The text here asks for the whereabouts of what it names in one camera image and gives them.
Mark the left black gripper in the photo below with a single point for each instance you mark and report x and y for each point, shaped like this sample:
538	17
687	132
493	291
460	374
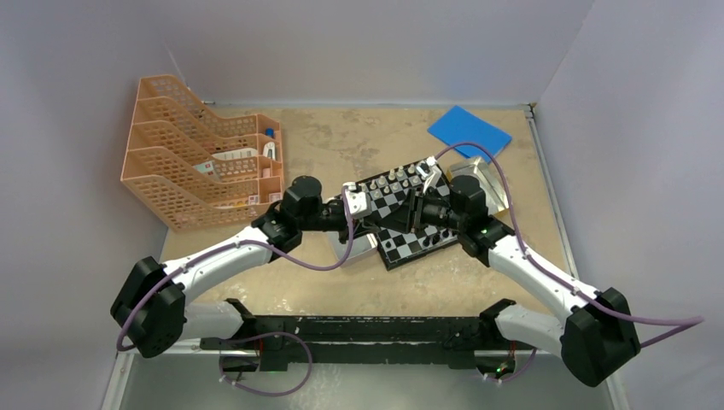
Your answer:
343	231

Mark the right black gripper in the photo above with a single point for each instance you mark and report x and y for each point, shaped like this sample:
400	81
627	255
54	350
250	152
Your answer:
403	218

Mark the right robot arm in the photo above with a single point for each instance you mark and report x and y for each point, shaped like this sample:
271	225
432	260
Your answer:
585	327

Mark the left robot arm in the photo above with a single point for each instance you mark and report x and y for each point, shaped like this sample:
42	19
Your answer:
150	307

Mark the black white chess board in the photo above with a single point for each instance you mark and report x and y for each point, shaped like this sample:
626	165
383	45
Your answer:
387	190

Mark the silver metal tin tray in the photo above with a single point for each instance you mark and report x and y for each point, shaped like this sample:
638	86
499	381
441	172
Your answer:
363	244

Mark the white stapler in rack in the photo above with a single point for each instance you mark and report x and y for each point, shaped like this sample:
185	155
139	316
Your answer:
270	151

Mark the white label box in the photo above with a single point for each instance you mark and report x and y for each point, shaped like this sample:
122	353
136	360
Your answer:
236	154

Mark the blue notebook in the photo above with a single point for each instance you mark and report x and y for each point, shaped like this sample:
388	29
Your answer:
458	125

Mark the orange plastic file rack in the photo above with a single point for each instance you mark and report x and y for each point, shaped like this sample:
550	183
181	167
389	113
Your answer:
169	166

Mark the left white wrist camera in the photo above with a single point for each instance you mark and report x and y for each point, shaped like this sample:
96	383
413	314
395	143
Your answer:
358	201

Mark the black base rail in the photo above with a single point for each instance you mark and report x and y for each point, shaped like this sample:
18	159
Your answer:
460	343

